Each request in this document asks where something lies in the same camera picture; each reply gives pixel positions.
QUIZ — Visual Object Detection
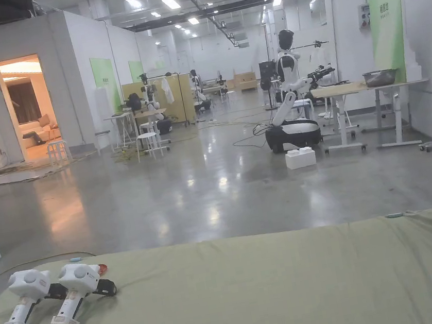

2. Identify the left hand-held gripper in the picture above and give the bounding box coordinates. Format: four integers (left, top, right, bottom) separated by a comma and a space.
0, 263, 74, 324

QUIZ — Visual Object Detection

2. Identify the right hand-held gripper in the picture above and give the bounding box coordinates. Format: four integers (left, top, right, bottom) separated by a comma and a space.
41, 255, 123, 324

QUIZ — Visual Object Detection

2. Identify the white round stool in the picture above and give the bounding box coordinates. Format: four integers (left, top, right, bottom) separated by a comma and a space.
45, 138, 75, 169
133, 130, 165, 163

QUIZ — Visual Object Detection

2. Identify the bed with pale green sheet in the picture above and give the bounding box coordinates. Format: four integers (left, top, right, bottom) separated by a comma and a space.
0, 195, 432, 324

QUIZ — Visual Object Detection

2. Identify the beige sofa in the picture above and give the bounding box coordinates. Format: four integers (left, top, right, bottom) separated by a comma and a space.
18, 111, 62, 148

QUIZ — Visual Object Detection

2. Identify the white folding table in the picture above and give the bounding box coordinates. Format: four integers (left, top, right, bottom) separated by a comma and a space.
102, 110, 141, 152

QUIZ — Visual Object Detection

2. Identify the white and black humanoid robot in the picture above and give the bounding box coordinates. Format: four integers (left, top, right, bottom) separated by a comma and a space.
247, 21, 349, 156
136, 69, 174, 138
187, 67, 214, 114

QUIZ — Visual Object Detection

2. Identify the hanging white garment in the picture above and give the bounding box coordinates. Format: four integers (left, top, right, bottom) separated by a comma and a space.
159, 76, 175, 106

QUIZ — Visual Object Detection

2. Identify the white foam box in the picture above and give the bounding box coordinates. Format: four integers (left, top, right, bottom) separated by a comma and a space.
284, 145, 318, 170

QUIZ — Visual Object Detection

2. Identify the wooden carton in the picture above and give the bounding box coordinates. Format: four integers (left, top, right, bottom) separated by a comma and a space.
233, 71, 259, 93

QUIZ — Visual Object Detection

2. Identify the white table with metal basin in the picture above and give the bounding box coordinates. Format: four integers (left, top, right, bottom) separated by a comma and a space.
308, 62, 432, 161

